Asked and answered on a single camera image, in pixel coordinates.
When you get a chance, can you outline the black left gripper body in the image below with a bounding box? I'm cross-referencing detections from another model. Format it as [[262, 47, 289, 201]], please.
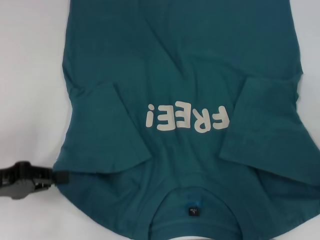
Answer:
[[0, 160, 55, 201]]

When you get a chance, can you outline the teal t-shirt with beige print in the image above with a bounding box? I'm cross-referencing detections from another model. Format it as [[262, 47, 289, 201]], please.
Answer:
[[53, 0, 320, 240]]

